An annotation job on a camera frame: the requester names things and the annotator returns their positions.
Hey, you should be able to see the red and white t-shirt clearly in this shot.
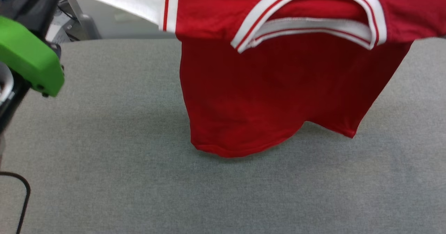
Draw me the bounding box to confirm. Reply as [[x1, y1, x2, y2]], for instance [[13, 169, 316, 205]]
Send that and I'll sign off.
[[63, 0, 446, 158]]

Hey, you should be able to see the grey partition foot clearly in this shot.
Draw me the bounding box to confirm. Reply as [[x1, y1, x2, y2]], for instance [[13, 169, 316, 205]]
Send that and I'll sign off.
[[77, 14, 102, 40]]

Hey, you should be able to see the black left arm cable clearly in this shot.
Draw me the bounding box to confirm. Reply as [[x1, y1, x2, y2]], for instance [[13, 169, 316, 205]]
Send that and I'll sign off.
[[0, 171, 31, 234]]

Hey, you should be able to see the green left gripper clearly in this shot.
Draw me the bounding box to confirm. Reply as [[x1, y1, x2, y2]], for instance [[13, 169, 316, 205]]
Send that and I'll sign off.
[[0, 0, 65, 98]]

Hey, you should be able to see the white partition panel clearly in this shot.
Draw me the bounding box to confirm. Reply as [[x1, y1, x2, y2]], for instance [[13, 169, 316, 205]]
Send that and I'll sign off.
[[66, 0, 182, 40]]

